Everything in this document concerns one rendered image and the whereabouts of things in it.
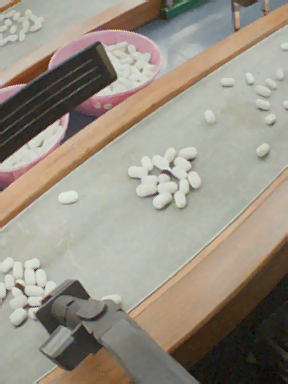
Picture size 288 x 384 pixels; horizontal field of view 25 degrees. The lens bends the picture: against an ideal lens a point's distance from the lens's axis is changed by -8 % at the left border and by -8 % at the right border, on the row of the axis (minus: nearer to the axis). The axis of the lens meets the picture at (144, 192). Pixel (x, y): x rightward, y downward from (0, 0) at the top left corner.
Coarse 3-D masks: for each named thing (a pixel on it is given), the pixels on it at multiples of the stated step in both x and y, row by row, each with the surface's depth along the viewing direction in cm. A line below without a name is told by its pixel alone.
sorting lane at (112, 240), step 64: (256, 64) 154; (192, 128) 139; (256, 128) 139; (128, 192) 129; (192, 192) 129; (256, 192) 128; (0, 256) 120; (64, 256) 120; (128, 256) 120; (192, 256) 119; (0, 320) 111
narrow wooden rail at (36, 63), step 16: (128, 0) 170; (144, 0) 170; (160, 0) 174; (96, 16) 165; (112, 16) 165; (128, 16) 168; (144, 16) 173; (64, 32) 161; (80, 32) 160; (48, 48) 156; (16, 64) 153; (32, 64) 152; (48, 64) 157; (0, 80) 149; (16, 80) 151; (0, 96) 150
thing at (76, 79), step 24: (96, 48) 100; (48, 72) 96; (72, 72) 98; (96, 72) 101; (24, 96) 94; (48, 96) 96; (72, 96) 99; (0, 120) 92; (24, 120) 95; (48, 120) 97; (0, 144) 93; (24, 144) 96
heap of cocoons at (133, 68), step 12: (108, 48) 158; (120, 48) 159; (132, 48) 157; (120, 60) 155; (132, 60) 155; (144, 60) 154; (120, 72) 152; (132, 72) 152; (144, 72) 151; (120, 84) 149; (132, 84) 148; (108, 108) 147
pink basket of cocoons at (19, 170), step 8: (8, 88) 146; (16, 88) 147; (8, 96) 148; (64, 120) 140; (64, 128) 136; (56, 144) 134; (48, 152) 133; (32, 160) 131; (40, 160) 134; (8, 168) 130; (16, 168) 130; (24, 168) 132; (0, 176) 134; (8, 176) 134; (16, 176) 134; (0, 184) 138; (8, 184) 138
